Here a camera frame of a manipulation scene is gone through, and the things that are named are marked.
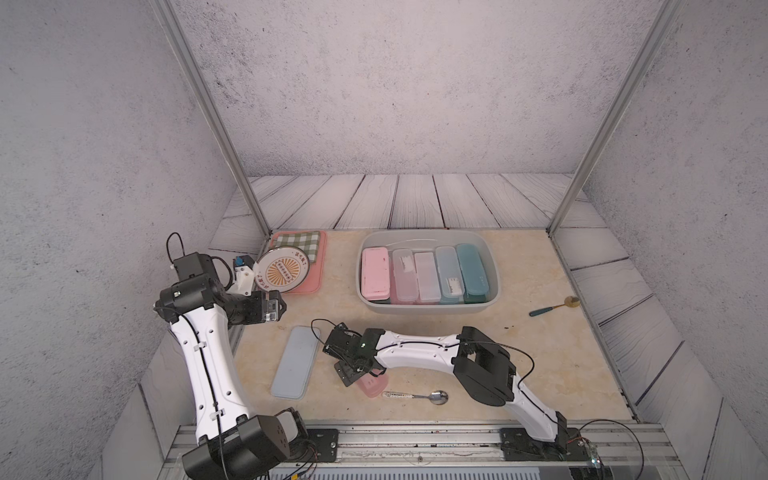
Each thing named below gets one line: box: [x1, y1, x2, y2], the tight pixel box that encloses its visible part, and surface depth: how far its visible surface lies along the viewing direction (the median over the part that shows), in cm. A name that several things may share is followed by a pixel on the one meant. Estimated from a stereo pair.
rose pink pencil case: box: [356, 368, 389, 398], surface depth 84 cm
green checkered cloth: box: [272, 231, 320, 264], surface depth 121 cm
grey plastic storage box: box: [356, 229, 501, 314], surface depth 104 cm
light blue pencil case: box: [271, 325, 321, 401], surface depth 85 cm
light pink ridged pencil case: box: [361, 246, 390, 301], surface depth 100 cm
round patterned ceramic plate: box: [254, 246, 310, 293], surface depth 110 cm
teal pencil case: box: [456, 243, 489, 304], surface depth 104 cm
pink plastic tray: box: [270, 230, 327, 294], surface depth 111 cm
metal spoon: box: [381, 390, 449, 406], surface depth 82 cm
